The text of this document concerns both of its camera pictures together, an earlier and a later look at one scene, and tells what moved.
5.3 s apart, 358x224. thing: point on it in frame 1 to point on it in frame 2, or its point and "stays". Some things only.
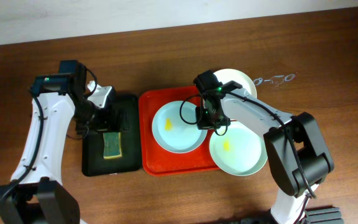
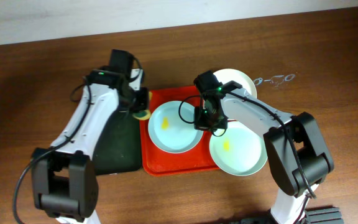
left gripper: x=111 y=123 to x=140 y=101
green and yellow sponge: x=112 y=147 to x=145 y=114
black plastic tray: x=93 y=162 stays
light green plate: x=242 y=151 stays
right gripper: x=212 y=122 stays
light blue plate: x=174 y=127 stays
